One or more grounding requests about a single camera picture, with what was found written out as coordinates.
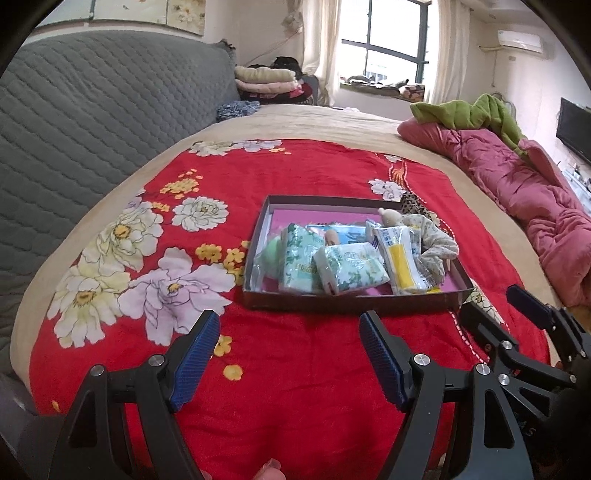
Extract black television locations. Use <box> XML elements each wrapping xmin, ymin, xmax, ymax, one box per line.
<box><xmin>555</xmin><ymin>97</ymin><xmax>591</xmax><ymax>164</ymax></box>

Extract shallow brown cardboard box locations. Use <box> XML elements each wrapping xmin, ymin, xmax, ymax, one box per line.
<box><xmin>242</xmin><ymin>195</ymin><xmax>476</xmax><ymax>317</ymax></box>

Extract red floral blanket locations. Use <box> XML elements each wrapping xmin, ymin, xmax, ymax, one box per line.
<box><xmin>28</xmin><ymin>138</ymin><xmax>552</xmax><ymax>480</ymax></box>

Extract cream curtain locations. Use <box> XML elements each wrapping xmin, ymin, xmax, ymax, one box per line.
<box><xmin>300</xmin><ymin>0</ymin><xmax>343</xmax><ymax>107</ymax></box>
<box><xmin>425</xmin><ymin>0</ymin><xmax>472</xmax><ymax>104</ymax></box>

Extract clothes on window sill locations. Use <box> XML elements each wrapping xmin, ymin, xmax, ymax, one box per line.
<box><xmin>346</xmin><ymin>76</ymin><xmax>426</xmax><ymax>102</ymax></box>

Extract beige bed sheet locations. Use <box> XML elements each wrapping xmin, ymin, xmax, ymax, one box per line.
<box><xmin>9</xmin><ymin>104</ymin><xmax>568</xmax><ymax>384</ymax></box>

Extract white television stand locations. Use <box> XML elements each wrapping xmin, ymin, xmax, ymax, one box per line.
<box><xmin>561</xmin><ymin>164</ymin><xmax>591</xmax><ymax>208</ymax></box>

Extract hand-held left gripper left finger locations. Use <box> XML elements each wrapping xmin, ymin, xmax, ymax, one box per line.
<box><xmin>51</xmin><ymin>309</ymin><xmax>221</xmax><ymax>480</ymax></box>

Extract leopard print cloth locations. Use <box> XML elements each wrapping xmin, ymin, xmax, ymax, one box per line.
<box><xmin>399</xmin><ymin>193</ymin><xmax>439</xmax><ymax>217</ymax></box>

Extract person's left hand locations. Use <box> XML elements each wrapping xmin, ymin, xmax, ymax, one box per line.
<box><xmin>254</xmin><ymin>459</ymin><xmax>289</xmax><ymax>480</ymax></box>

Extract dark clothes pile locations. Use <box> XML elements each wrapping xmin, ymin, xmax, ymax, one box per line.
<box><xmin>238</xmin><ymin>55</ymin><xmax>320</xmax><ymax>105</ymax></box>

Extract blue patterned cloth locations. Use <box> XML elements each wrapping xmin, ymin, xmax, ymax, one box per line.
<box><xmin>216</xmin><ymin>100</ymin><xmax>262</xmax><ymax>123</ymax></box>

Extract grey quilted headboard cover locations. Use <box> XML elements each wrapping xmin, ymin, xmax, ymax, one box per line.
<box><xmin>0</xmin><ymin>28</ymin><xmax>241</xmax><ymax>374</ymax></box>

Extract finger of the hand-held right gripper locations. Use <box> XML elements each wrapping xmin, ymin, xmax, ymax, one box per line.
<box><xmin>459</xmin><ymin>298</ymin><xmax>578</xmax><ymax>389</ymax></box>
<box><xmin>506</xmin><ymin>285</ymin><xmax>591</xmax><ymax>365</ymax></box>

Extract green garment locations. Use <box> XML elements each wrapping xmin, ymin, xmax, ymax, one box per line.
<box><xmin>410</xmin><ymin>93</ymin><xmax>529</xmax><ymax>148</ymax></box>

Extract folded cream and pink blankets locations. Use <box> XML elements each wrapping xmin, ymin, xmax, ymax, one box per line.
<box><xmin>235</xmin><ymin>65</ymin><xmax>300</xmax><ymax>97</ymax></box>

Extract green floral tissue pack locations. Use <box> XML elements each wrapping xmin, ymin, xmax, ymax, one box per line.
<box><xmin>313</xmin><ymin>242</ymin><xmax>391</xmax><ymax>296</ymax></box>
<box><xmin>278</xmin><ymin>223</ymin><xmax>324</xmax><ymax>295</ymax></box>

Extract dark framed window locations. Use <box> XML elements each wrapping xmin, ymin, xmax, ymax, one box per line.
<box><xmin>339</xmin><ymin>0</ymin><xmax>432</xmax><ymax>88</ymax></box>

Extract green sponge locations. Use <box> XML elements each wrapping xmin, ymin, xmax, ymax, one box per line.
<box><xmin>256</xmin><ymin>235</ymin><xmax>287</xmax><ymax>282</ymax></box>

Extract floral wall picture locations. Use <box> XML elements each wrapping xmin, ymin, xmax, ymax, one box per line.
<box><xmin>88</xmin><ymin>0</ymin><xmax>206</xmax><ymax>35</ymax></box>

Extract yellow and white wipes packet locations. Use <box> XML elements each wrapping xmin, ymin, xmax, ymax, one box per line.
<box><xmin>365</xmin><ymin>219</ymin><xmax>441</xmax><ymax>296</ymax></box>

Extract pink quilt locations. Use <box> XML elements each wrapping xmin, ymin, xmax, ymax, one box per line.
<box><xmin>397</xmin><ymin>117</ymin><xmax>591</xmax><ymax>308</ymax></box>

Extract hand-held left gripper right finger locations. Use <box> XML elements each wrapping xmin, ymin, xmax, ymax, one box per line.
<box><xmin>359</xmin><ymin>311</ymin><xmax>532</xmax><ymax>480</ymax></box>

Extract white air conditioner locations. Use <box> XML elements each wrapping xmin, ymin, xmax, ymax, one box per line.
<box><xmin>498</xmin><ymin>30</ymin><xmax>543</xmax><ymax>54</ymax></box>

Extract cream floral cloth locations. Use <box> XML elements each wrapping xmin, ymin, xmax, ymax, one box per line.
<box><xmin>399</xmin><ymin>213</ymin><xmax>460</xmax><ymax>282</ymax></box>

